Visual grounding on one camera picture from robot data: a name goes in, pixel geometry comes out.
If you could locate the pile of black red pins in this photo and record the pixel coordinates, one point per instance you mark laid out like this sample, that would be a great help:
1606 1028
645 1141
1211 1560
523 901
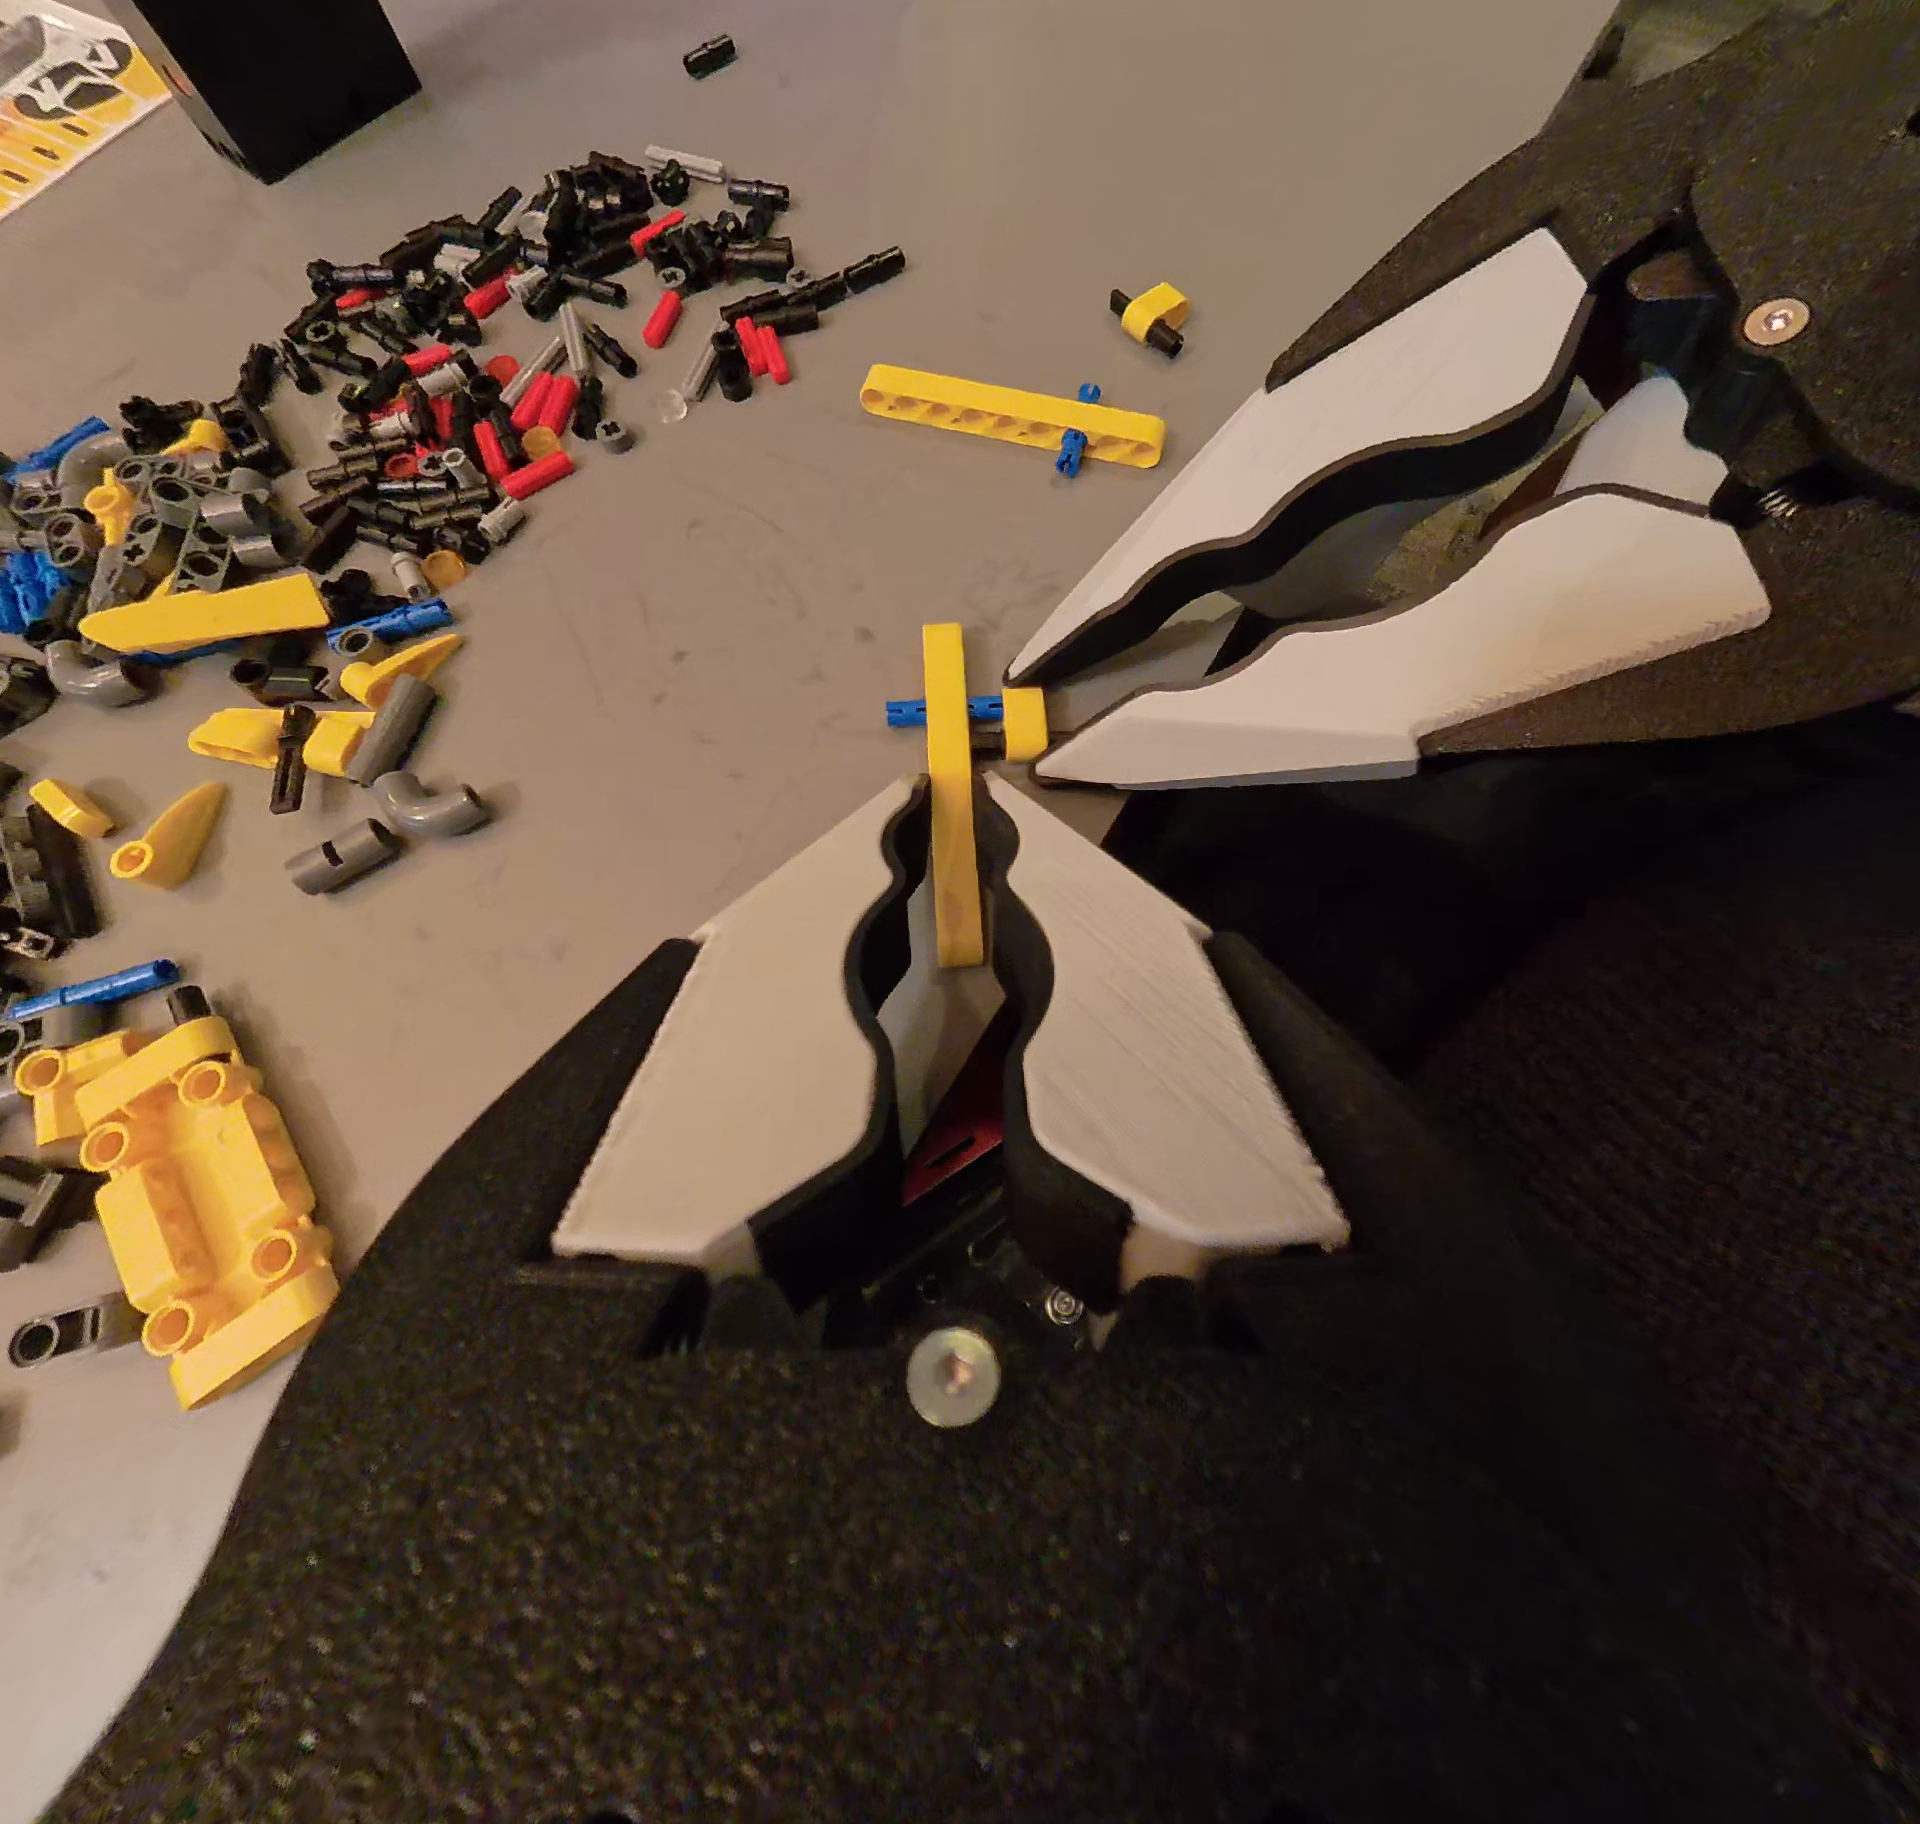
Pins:
390 507

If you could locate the yellow slotted panel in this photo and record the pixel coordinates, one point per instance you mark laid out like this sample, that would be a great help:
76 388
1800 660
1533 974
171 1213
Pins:
229 733

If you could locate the long blue axle pin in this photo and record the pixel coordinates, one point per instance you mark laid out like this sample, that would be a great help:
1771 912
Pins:
390 623

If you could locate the yellow brick assembly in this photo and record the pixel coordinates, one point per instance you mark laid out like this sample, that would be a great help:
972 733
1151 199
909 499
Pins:
196 1207

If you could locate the long yellow fairing panel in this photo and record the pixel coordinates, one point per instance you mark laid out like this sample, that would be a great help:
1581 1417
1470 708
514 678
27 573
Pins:
211 618

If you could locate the grey elbow pipe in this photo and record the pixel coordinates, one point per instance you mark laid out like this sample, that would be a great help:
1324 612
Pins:
430 802

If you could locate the red flat tag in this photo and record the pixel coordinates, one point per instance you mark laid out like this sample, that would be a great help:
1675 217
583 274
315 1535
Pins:
962 1104

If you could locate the grey straight tube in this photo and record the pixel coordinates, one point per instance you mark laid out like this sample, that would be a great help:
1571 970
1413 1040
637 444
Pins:
341 857
396 731

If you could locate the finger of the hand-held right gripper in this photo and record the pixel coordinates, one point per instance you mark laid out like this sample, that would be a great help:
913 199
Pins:
1382 385
1502 640

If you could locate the small yellow connector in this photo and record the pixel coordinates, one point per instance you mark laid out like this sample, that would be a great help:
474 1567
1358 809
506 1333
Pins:
1160 305
1027 721

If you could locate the yellow connector black pin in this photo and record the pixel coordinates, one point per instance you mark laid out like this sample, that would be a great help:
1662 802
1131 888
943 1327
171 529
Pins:
1168 340

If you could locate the person's black sweater torso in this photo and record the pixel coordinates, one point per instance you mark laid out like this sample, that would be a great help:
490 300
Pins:
1650 1179

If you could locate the yellow wedge piece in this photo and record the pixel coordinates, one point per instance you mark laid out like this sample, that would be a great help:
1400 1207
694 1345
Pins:
402 667

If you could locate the yellow holed beam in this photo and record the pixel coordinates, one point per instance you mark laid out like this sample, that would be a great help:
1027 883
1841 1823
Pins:
973 402
957 830

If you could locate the short blue pin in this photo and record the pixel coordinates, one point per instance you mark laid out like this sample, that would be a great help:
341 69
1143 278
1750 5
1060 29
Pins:
905 715
1071 452

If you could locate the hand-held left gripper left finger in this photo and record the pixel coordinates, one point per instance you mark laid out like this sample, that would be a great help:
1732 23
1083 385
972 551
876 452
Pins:
722 1089

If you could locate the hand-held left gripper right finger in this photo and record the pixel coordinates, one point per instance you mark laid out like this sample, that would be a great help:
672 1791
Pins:
1168 1089

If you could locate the pile of yellow grey bricks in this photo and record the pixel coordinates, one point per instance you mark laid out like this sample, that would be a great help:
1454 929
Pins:
182 532

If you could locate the yellow black sticker sheet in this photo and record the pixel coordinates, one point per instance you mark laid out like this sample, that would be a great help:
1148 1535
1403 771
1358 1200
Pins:
56 100

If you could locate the black brick tower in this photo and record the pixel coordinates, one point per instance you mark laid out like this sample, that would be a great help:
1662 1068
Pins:
259 23

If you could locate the yellow tooth piece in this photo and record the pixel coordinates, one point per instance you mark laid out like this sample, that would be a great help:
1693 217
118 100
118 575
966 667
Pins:
174 843

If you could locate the black axle connector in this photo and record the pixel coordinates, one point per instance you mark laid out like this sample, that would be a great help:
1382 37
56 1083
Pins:
292 760

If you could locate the short black connector pin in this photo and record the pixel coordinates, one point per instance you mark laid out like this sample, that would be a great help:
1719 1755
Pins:
710 51

